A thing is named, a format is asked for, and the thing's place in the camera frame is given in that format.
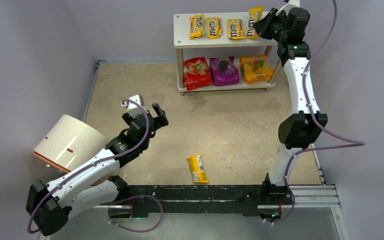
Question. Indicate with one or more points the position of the white two-tier shelf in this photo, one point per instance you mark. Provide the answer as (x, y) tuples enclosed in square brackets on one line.
[(182, 42)]

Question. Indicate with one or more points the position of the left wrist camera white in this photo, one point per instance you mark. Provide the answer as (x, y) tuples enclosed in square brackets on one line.
[(134, 105)]

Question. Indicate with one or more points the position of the yellow candy bag back-side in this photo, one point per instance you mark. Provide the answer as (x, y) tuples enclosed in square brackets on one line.
[(235, 30)]

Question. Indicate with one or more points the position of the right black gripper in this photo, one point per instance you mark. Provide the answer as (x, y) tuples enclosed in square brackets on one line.
[(273, 23)]

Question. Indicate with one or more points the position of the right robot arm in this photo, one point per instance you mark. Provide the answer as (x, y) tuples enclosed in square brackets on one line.
[(301, 129)]

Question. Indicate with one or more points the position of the orange candy bag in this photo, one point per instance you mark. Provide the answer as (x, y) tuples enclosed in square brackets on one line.
[(255, 69)]

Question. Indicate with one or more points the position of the red candy bag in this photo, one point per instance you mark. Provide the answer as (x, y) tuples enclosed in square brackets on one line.
[(196, 73)]

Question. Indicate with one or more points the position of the yellow M&M bag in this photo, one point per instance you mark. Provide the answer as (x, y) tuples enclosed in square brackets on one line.
[(254, 15), (196, 29)]

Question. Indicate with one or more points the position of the yellow candy bag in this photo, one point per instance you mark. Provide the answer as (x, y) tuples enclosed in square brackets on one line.
[(214, 29), (197, 170)]

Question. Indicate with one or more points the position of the yellow candy bag front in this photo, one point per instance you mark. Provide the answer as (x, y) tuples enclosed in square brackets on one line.
[(197, 170)]

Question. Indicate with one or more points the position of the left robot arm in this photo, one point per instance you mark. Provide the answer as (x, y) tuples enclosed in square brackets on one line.
[(52, 204)]

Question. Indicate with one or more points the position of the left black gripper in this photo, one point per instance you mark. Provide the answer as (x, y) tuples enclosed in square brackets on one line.
[(148, 122)]

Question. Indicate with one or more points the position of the white cylindrical container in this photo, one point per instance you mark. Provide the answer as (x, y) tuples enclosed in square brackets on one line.
[(69, 144)]

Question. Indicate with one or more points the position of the purple candy bag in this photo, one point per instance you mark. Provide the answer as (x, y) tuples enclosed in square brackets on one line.
[(223, 71)]

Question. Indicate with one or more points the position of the black base frame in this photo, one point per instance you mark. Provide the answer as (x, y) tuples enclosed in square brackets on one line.
[(263, 200)]

